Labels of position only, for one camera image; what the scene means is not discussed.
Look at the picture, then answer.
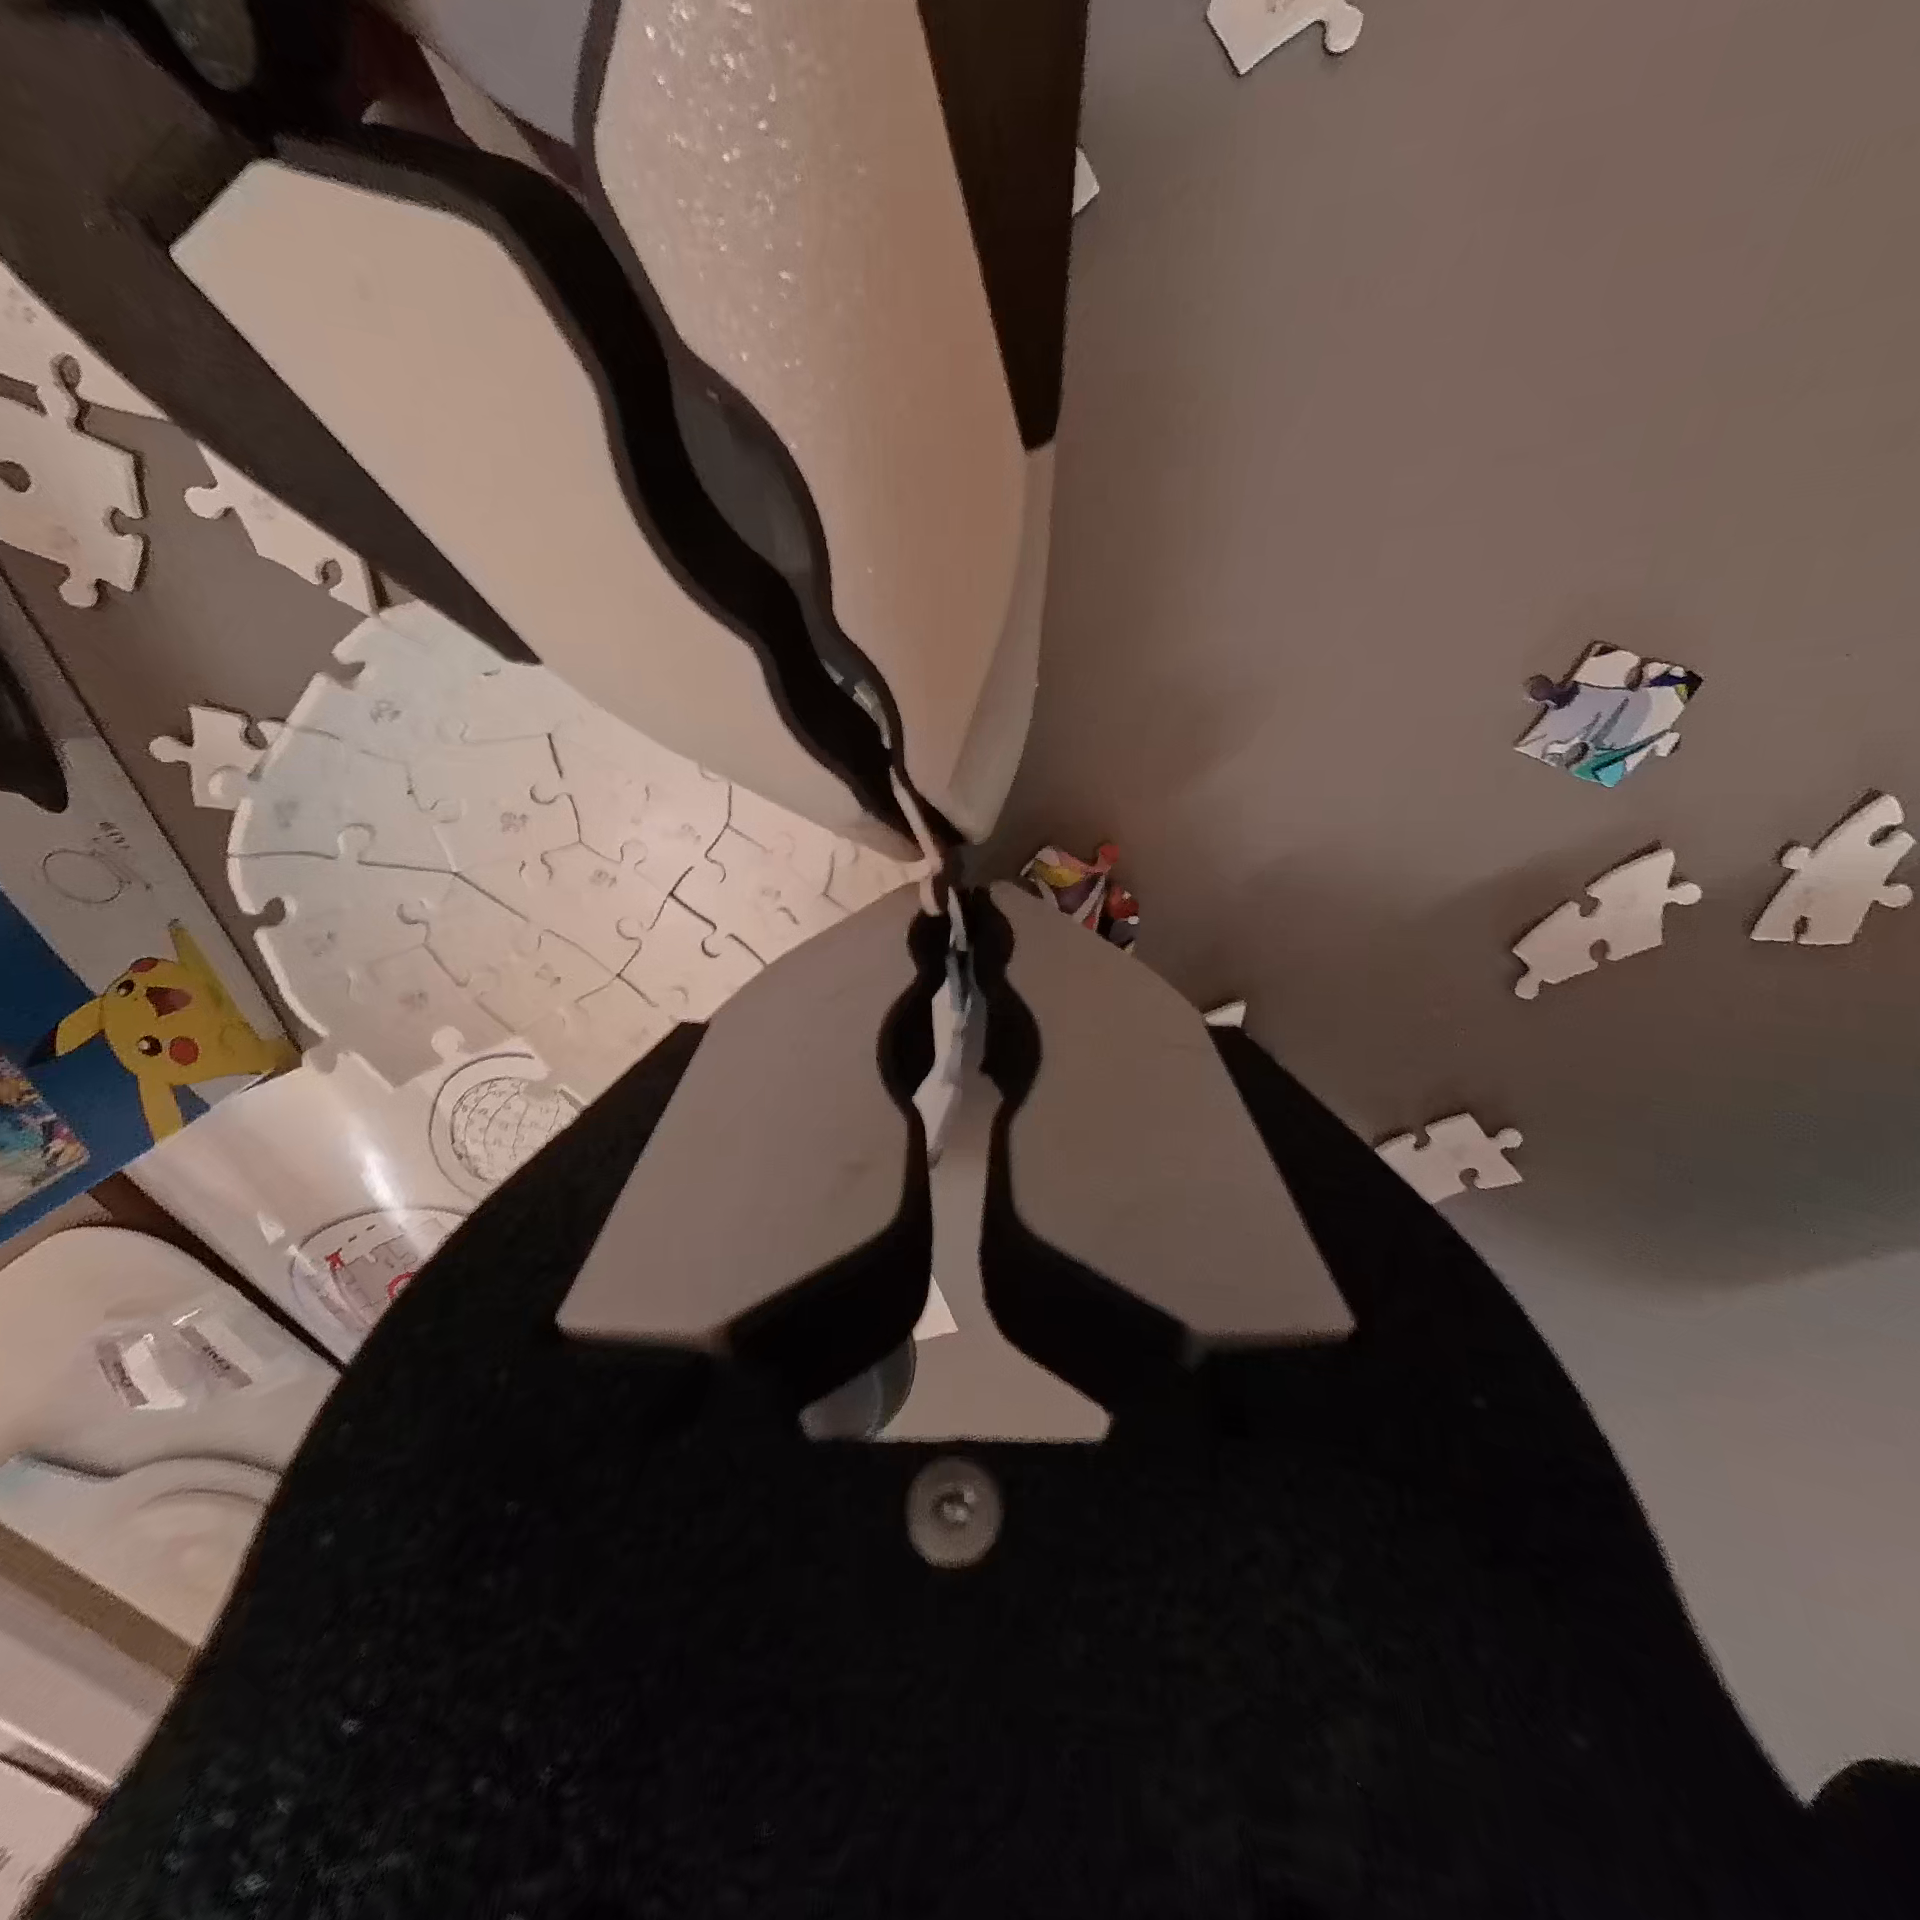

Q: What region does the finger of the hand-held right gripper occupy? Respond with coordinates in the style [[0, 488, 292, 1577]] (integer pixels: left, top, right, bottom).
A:
[[575, 0, 1064, 842], [170, 147, 943, 866]]

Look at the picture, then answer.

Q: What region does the white instruction leaflet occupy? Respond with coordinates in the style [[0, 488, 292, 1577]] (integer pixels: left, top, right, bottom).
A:
[[123, 1032, 606, 1369]]

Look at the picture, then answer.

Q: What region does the colourful blue puzzle piece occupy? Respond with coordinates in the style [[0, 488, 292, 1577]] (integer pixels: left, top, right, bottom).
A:
[[1508, 641, 1707, 793]]

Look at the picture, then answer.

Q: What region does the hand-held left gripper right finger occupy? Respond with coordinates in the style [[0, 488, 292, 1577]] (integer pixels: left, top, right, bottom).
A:
[[977, 882, 1360, 1360]]

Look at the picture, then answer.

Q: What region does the black round ball stand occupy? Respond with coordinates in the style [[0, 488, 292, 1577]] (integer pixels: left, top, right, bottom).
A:
[[802, 1328, 922, 1445]]

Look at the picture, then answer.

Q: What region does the blue puzzle box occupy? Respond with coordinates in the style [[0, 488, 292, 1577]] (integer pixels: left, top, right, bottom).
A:
[[0, 570, 305, 1250]]

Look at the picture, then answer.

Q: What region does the colourful orange puzzle piece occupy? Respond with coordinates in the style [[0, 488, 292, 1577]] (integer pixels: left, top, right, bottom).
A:
[[1025, 840, 1143, 951]]

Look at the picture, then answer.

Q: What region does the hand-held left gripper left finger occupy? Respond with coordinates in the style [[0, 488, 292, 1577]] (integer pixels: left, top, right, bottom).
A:
[[555, 880, 963, 1360]]

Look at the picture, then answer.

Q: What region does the flat clear plastic clip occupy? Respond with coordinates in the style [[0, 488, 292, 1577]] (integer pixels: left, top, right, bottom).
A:
[[176, 1304, 267, 1393], [90, 1324, 192, 1416]]

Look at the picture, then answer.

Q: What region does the partly built puzzle ball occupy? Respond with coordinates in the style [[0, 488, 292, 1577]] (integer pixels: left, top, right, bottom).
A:
[[225, 599, 980, 1161]]

